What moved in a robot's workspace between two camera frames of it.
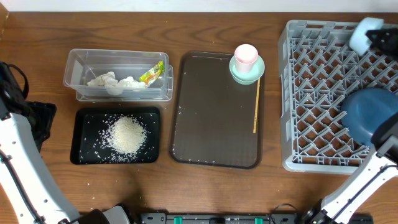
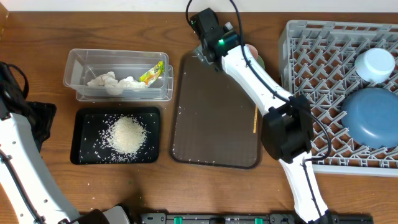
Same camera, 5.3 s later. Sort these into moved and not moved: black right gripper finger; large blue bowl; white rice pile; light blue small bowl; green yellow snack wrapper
Moved: black right gripper finger; light blue small bowl
Not moved: large blue bowl; green yellow snack wrapper; white rice pile
